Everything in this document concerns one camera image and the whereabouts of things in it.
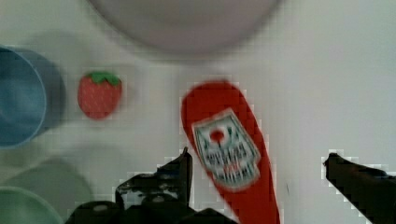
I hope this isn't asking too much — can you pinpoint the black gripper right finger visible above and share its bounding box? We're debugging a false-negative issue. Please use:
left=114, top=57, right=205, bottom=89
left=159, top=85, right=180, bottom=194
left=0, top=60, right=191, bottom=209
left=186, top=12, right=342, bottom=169
left=323, top=153, right=396, bottom=224

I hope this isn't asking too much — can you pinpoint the red strawberry toy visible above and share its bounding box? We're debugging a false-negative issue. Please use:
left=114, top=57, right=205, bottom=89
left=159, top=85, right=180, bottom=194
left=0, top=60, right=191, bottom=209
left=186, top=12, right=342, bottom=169
left=78, top=71, right=122, bottom=119

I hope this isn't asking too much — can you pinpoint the red ketchup bottle toy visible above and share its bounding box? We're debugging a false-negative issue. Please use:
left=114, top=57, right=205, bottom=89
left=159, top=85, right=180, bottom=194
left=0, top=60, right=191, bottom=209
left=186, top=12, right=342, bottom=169
left=180, top=80, right=280, bottom=224

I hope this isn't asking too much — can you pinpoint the grey round plate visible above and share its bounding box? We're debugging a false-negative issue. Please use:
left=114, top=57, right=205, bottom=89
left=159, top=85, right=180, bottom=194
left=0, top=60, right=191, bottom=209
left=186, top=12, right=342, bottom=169
left=87, top=0, right=281, bottom=54

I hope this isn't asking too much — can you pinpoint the blue cup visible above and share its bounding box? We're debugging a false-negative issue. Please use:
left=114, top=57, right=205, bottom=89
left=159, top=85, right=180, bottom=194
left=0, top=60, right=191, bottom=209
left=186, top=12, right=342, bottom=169
left=0, top=46, right=65, bottom=149

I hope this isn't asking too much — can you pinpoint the green mug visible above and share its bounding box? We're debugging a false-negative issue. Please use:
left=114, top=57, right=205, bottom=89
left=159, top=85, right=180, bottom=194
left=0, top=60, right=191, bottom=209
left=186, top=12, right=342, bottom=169
left=0, top=159, right=92, bottom=224

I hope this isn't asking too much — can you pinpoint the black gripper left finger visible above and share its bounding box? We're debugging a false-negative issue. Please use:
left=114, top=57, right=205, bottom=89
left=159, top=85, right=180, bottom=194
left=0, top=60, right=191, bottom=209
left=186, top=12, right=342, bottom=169
left=64, top=149, right=237, bottom=224

